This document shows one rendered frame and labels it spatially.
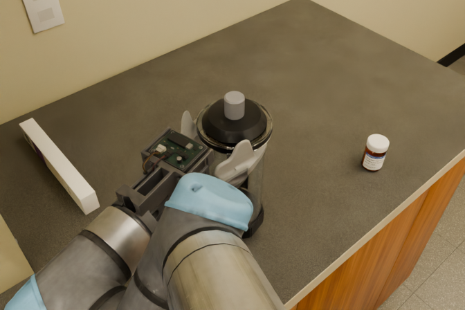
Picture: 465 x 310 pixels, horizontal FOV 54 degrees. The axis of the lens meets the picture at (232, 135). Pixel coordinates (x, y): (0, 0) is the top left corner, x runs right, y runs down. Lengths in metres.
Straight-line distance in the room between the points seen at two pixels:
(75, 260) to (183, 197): 0.15
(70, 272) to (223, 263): 0.21
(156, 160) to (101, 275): 0.14
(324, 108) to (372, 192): 0.25
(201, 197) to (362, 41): 1.00
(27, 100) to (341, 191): 0.73
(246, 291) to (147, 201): 0.23
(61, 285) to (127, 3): 0.79
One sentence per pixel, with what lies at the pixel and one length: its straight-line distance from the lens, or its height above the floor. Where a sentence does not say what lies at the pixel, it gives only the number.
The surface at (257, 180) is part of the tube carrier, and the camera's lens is 0.69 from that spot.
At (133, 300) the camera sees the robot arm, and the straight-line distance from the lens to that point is 0.44.
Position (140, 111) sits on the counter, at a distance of 1.05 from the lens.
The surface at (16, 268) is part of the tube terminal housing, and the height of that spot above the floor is 0.98.
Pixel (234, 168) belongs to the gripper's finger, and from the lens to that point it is 0.60.
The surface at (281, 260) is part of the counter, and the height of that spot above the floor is 0.94.
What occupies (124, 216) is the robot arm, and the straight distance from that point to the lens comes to 0.51.
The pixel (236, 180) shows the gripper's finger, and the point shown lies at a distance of 0.59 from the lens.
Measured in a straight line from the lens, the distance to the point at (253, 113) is 0.63.
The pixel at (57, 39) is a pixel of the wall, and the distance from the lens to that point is 1.11.
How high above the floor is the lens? 1.61
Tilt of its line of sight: 44 degrees down
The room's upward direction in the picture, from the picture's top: straight up
